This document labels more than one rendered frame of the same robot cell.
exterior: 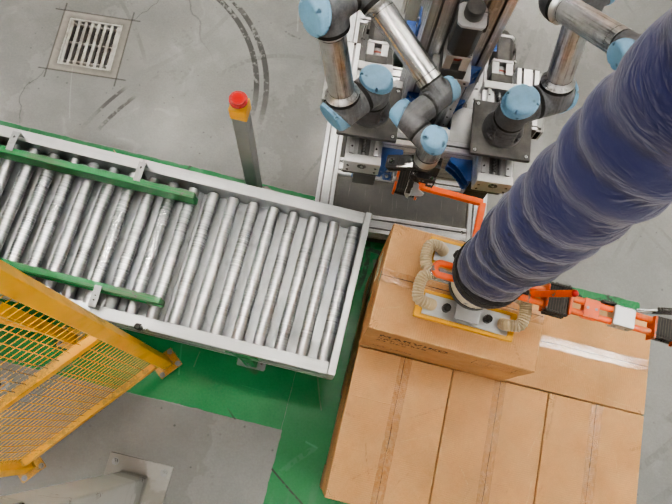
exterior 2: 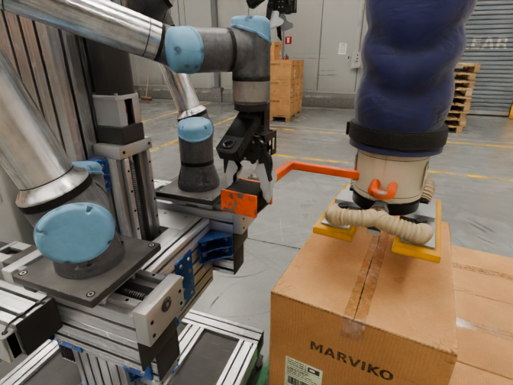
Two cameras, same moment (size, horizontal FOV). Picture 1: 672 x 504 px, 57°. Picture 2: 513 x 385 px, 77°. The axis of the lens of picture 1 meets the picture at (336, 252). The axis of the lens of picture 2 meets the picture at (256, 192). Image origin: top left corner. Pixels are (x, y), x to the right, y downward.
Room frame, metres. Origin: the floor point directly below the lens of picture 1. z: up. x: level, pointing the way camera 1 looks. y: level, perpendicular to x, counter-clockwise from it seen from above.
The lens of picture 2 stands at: (0.57, 0.40, 1.48)
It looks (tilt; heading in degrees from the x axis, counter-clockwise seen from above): 23 degrees down; 293
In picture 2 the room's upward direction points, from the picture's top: straight up
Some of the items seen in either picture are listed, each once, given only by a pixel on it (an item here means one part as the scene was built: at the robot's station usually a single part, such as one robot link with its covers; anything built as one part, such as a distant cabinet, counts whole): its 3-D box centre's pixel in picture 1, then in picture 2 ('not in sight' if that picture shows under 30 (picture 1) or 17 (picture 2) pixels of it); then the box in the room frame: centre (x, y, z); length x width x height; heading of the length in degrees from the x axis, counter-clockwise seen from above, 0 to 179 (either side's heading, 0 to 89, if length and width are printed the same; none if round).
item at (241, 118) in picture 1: (249, 160); not in sight; (1.11, 0.46, 0.50); 0.07 x 0.07 x 1.00; 87
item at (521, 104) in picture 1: (518, 106); (195, 139); (1.20, -0.52, 1.20); 0.13 x 0.12 x 0.14; 119
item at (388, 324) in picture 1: (449, 306); (366, 304); (0.57, -0.47, 0.74); 0.60 x 0.40 x 0.40; 86
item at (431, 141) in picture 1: (431, 143); (249, 49); (0.85, -0.21, 1.48); 0.09 x 0.08 x 0.11; 51
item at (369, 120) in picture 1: (371, 102); (87, 239); (1.17, -0.02, 1.09); 0.15 x 0.15 x 0.10
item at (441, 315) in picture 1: (466, 314); (421, 217); (0.47, -0.46, 1.08); 0.34 x 0.10 x 0.05; 86
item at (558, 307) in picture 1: (556, 300); not in sight; (0.55, -0.72, 1.18); 0.10 x 0.08 x 0.06; 176
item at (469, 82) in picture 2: not in sight; (437, 95); (-0.16, -7.79, 0.65); 1.29 x 1.10 x 1.31; 93
